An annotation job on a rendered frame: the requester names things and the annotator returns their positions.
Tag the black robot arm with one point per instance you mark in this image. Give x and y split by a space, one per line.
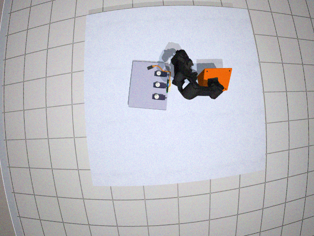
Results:
181 62

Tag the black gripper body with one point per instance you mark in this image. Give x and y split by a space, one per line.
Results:
175 83

